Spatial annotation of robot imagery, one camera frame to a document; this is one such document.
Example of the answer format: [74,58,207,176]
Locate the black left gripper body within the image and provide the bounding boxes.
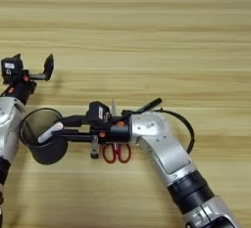
[3,78,37,106]

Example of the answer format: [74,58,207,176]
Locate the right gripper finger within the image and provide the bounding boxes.
[60,114,89,128]
[52,129,94,143]

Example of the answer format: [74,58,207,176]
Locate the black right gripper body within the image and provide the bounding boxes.
[90,120,131,160]

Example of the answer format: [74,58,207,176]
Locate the white barrel marker pen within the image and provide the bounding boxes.
[36,121,65,144]

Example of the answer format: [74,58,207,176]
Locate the black mesh pen cup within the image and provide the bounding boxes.
[18,108,69,165]

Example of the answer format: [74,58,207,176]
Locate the black marker pen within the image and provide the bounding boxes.
[122,97,164,118]

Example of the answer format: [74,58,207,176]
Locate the left gripper labelled black box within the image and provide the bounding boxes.
[0,57,25,84]

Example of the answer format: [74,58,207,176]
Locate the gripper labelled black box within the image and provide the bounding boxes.
[0,57,25,84]
[86,101,112,130]

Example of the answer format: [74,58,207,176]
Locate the right gripper labelled black box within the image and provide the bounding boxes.
[86,101,112,130]

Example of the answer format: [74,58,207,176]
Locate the red handle scissors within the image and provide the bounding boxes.
[101,98,131,164]

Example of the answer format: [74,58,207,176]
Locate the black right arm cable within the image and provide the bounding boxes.
[153,108,196,155]

